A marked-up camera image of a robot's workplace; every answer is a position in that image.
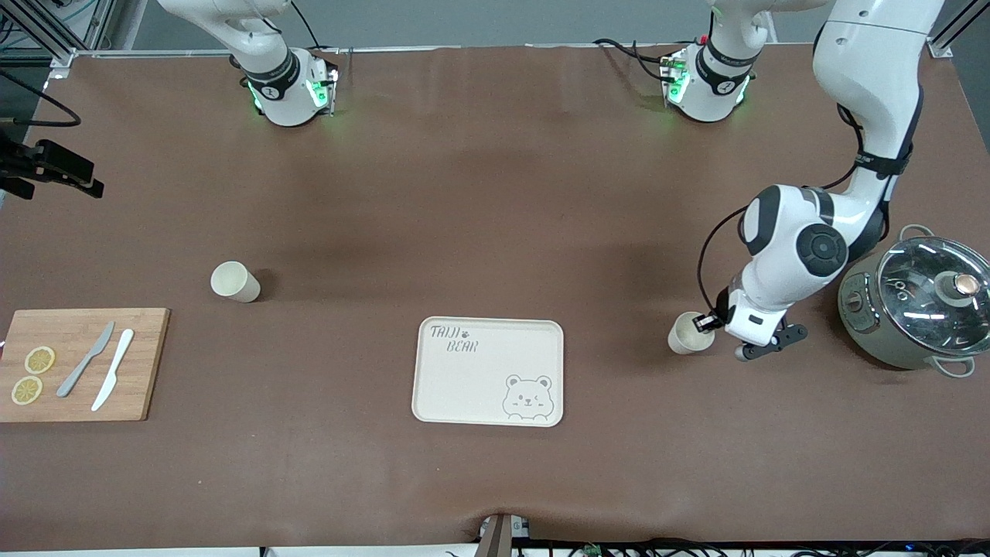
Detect white IKEA cup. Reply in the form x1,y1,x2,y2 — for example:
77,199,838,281
210,261,261,303
667,311,716,356

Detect cream bear print tray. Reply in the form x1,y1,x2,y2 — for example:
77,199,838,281
411,316,565,428

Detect grey pot with glass lid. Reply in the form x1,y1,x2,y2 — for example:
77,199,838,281
838,224,990,379

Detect grey plastic knife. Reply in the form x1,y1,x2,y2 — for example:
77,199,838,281
56,320,116,398

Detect glass pot lid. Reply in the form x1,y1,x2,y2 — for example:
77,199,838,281
876,236,990,357

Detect wooden cutting board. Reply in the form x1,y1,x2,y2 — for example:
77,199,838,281
0,308,171,423

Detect white plastic knife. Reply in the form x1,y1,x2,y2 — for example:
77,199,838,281
91,329,135,412

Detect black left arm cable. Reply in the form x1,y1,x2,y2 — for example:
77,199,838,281
696,101,925,312

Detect aluminium frame profile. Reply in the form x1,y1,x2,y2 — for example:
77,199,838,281
0,0,117,80
927,0,990,60

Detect black base power cables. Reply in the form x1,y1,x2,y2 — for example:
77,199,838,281
592,37,678,83

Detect metal table edge bracket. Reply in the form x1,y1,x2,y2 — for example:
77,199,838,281
478,512,531,557

